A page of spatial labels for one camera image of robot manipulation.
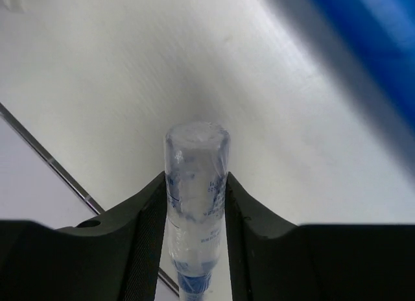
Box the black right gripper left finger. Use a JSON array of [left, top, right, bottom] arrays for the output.
[[1, 174, 167, 300]]

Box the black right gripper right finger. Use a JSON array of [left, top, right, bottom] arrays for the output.
[[225, 175, 414, 300]]

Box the blue divided plastic bin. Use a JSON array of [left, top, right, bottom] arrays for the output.
[[265, 0, 414, 172]]

